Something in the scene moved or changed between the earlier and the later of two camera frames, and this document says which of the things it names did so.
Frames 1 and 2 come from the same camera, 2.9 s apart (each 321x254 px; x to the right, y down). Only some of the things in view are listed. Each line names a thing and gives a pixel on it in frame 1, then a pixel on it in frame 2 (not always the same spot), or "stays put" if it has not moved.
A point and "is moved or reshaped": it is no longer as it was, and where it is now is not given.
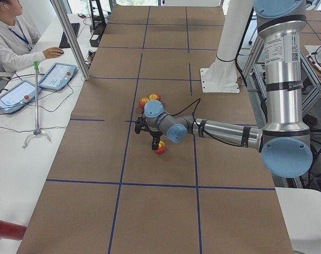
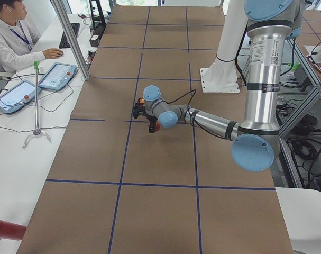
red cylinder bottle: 5,229 stays put
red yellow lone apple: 161,147 is moved or reshaped
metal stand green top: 37,131 stays put
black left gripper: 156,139 -> 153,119
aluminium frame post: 68,29 stays put
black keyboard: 64,43 stays put
